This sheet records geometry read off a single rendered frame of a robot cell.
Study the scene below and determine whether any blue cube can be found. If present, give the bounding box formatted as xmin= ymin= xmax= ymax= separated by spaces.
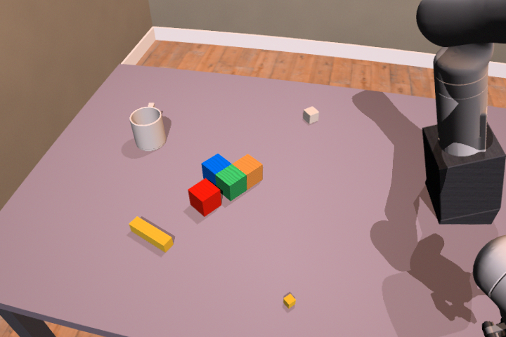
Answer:
xmin=202 ymin=154 xmax=232 ymax=186

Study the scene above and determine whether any grey cylinder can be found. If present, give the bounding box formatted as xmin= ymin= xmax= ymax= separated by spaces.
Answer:
xmin=129 ymin=103 xmax=166 ymax=151

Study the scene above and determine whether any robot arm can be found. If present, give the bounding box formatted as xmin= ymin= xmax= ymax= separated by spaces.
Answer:
xmin=416 ymin=0 xmax=506 ymax=325

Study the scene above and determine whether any green cube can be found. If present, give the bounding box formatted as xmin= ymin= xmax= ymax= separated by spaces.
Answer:
xmin=215 ymin=164 xmax=247 ymax=201

